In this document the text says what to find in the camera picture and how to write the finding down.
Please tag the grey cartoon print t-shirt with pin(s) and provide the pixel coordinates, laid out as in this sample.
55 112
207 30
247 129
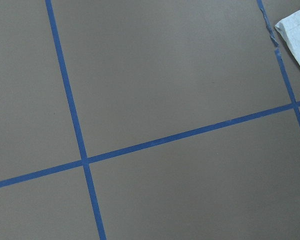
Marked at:
289 29

